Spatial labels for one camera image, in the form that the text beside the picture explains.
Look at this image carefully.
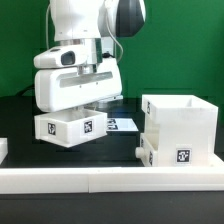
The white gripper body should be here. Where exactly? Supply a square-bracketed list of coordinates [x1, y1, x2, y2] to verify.
[35, 59, 122, 112]

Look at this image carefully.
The white drawer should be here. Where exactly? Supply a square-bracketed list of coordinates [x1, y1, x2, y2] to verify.
[135, 133, 158, 167]
[35, 109, 107, 148]

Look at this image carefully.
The white front drawer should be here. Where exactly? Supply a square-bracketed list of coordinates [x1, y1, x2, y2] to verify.
[135, 133, 158, 167]

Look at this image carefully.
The white drawer cabinet box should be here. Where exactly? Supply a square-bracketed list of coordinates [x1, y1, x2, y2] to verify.
[142, 95, 218, 167]

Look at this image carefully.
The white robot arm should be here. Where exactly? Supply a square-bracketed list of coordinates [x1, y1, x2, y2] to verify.
[34, 0, 146, 112]

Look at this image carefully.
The marker tag sheet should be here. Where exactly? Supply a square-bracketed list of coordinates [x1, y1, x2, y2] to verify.
[107, 118, 138, 132]

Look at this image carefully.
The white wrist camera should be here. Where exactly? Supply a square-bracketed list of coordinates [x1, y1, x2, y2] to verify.
[33, 45, 103, 69]

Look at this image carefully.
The black cable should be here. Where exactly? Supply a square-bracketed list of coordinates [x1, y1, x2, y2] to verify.
[16, 83, 37, 98]

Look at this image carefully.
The white left fence rail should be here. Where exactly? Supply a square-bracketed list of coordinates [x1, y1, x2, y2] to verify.
[0, 138, 8, 165]

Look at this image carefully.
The white front fence rail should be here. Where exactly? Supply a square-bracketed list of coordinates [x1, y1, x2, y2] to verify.
[0, 167, 224, 194]

